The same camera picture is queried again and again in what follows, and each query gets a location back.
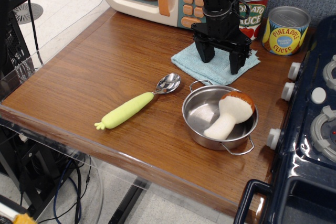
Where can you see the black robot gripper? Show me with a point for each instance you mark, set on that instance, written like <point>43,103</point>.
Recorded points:
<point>221,31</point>

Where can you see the light blue cloth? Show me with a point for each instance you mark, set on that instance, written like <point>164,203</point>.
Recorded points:
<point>217,71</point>

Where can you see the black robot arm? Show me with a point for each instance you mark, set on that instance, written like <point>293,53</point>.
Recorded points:
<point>215,5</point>

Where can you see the plush brown white mushroom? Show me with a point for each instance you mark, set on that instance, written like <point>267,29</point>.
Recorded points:
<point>234,107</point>

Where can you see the pineapple slices can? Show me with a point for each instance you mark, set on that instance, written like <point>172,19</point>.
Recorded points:
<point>285,31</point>

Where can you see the tomato sauce can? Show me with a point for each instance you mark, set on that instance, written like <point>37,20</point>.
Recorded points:
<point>251,25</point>

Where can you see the black table leg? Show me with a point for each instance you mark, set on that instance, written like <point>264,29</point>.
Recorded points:
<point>123,210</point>

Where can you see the dark blue toy stove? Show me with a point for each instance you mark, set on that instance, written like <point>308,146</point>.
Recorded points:
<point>302,188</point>

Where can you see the round floor vent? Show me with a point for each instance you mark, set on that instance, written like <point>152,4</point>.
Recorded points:
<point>24,13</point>

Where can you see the clear acrylic table guard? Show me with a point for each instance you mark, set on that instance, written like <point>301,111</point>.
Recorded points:
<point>104,185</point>

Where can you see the black side desk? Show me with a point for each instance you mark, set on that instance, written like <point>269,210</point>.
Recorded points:
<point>12,41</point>

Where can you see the spoon with green handle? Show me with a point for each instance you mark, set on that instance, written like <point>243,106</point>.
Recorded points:
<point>130,108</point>

